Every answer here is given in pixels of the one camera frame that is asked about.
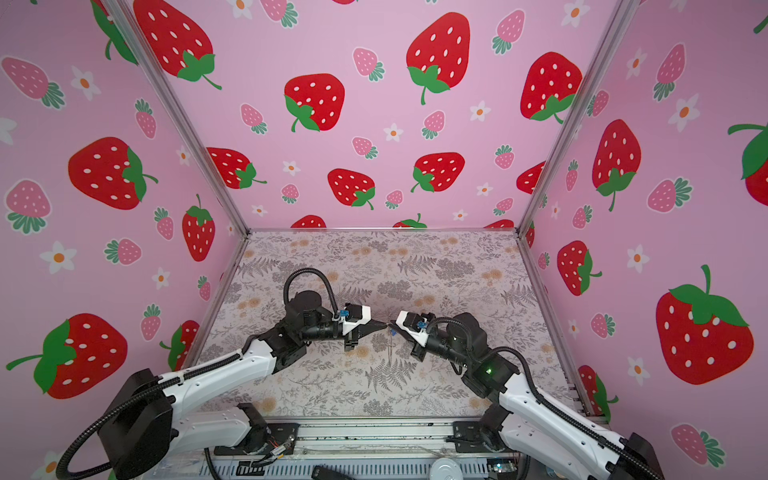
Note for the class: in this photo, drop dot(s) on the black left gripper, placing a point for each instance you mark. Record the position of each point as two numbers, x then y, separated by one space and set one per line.
372 325

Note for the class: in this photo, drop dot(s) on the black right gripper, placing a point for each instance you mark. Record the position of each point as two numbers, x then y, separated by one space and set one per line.
417 352

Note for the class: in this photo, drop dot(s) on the large silver keyring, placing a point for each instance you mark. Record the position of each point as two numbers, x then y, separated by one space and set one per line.
392 339

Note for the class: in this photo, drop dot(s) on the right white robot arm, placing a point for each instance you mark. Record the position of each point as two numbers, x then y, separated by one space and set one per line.
525 418

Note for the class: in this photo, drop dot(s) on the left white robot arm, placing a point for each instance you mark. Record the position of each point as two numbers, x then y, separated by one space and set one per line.
159 415

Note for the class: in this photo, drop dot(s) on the white round disc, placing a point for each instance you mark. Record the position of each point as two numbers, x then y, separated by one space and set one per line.
445 469

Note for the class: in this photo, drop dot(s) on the black device on base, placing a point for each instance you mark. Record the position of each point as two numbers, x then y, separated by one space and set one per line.
320 472

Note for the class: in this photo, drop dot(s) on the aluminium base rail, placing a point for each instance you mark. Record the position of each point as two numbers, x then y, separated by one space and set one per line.
377 448

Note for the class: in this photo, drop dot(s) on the silver frame post right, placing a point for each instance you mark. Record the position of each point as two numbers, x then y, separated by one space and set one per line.
611 39

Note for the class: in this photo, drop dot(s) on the silver frame post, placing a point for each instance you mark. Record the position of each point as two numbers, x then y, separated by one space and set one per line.
157 77
611 39

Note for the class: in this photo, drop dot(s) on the silver frame post left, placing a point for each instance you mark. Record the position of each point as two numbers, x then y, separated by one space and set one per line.
157 77

